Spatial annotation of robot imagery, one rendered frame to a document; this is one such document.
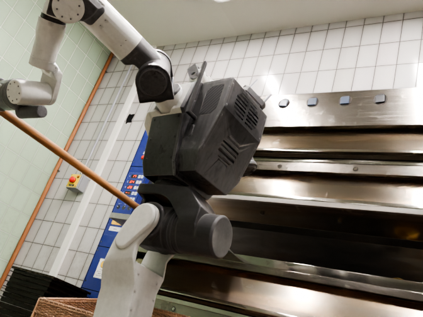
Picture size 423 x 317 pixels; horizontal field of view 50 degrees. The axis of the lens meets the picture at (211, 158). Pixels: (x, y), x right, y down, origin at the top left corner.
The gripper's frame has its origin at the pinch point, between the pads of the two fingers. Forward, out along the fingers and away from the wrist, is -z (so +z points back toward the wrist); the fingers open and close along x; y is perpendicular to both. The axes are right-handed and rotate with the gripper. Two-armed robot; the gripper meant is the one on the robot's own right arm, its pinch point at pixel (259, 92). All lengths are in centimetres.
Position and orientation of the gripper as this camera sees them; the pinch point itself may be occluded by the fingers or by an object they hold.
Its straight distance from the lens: 189.5
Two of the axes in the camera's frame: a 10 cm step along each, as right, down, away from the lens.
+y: -3.3, 1.9, 9.3
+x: -7.0, -7.1, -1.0
